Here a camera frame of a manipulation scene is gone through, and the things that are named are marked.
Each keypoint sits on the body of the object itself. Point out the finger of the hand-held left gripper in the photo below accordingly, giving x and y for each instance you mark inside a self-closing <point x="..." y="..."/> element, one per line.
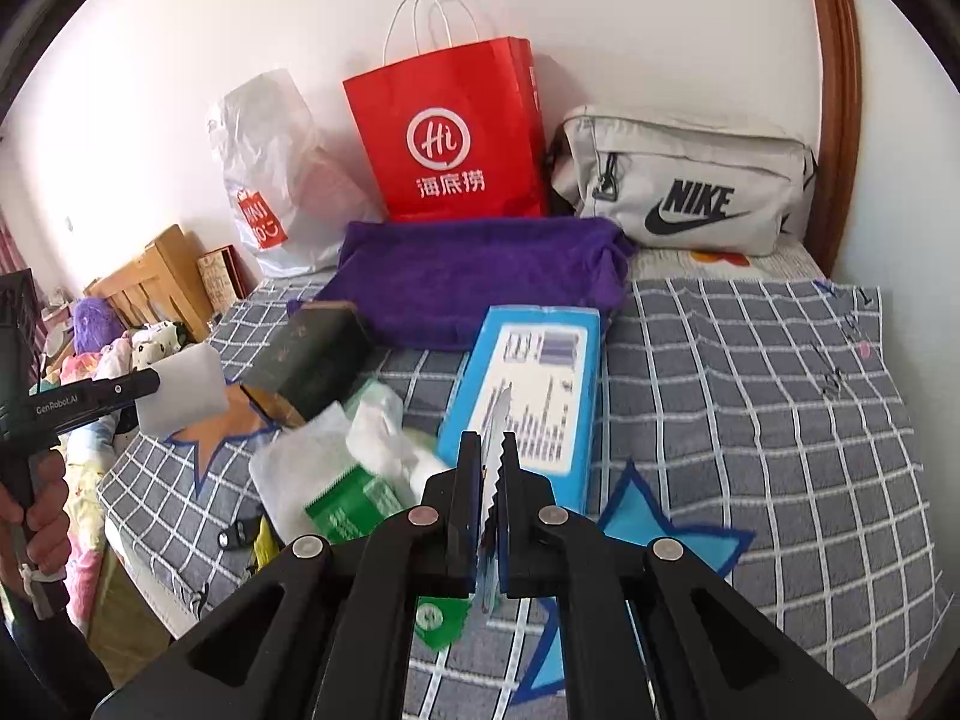
<point x="135" y="388"/>

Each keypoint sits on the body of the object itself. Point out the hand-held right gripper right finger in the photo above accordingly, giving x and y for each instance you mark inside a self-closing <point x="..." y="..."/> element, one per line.
<point x="510" y="510"/>

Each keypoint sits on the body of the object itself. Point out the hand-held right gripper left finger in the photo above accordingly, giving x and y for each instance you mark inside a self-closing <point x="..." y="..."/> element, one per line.
<point x="471" y="510"/>

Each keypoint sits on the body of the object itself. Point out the white sponge block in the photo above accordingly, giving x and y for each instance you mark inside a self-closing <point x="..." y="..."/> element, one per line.
<point x="184" y="390"/>

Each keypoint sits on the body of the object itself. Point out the serrated-edge sachet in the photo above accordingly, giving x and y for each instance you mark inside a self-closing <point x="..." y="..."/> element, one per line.
<point x="495" y="420"/>

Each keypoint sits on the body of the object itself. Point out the person's left forearm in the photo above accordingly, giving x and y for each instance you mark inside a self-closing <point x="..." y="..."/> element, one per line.
<point x="45" y="652"/>

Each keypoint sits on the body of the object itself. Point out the person's left hand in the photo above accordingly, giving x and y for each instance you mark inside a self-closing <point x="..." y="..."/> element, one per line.
<point x="49" y="510"/>

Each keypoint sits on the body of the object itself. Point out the white spotted plush toy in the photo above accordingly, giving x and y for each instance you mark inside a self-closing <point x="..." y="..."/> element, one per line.
<point x="156" y="341"/>

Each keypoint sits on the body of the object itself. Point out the purple plush toy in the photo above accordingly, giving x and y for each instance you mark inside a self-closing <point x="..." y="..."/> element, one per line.
<point x="94" y="322"/>

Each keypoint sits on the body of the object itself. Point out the white crumpled cloth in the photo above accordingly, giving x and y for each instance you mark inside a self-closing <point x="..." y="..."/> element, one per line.
<point x="390" y="442"/>

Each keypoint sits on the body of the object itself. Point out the green tissue packet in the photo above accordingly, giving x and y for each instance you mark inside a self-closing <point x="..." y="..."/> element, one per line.
<point x="352" y="506"/>

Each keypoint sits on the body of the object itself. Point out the blue tissue pack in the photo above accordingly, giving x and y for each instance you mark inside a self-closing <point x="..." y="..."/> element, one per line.
<point x="540" y="390"/>

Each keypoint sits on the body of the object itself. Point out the brown printed box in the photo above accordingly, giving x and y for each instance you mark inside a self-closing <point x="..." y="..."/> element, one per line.
<point x="220" y="279"/>

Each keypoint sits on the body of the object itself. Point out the pale green cloth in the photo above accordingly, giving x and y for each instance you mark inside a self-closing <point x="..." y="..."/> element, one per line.
<point x="373" y="396"/>

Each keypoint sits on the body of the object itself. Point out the thin mesh cloth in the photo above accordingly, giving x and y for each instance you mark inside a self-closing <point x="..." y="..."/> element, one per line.
<point x="296" y="465"/>

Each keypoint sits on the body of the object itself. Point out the dark green tin box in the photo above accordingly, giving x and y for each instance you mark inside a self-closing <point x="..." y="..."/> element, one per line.
<point x="315" y="352"/>

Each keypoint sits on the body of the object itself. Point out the purple towel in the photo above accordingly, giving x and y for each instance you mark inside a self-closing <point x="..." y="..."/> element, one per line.
<point x="480" y="270"/>

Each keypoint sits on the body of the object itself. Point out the white plastic shopping bag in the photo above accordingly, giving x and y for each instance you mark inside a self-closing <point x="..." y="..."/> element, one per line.
<point x="270" y="165"/>

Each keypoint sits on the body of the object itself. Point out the grey checked blanket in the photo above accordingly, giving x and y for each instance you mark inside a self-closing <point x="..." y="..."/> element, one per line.
<point x="750" y="405"/>

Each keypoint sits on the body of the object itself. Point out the red paper bag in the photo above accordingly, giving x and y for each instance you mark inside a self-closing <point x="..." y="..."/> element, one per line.
<point x="450" y="135"/>

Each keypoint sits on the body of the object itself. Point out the grey waist bag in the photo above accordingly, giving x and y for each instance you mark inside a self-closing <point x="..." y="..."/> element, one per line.
<point x="675" y="172"/>

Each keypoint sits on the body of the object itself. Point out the brown wooden frame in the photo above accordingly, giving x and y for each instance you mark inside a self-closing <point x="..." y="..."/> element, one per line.
<point x="836" y="90"/>

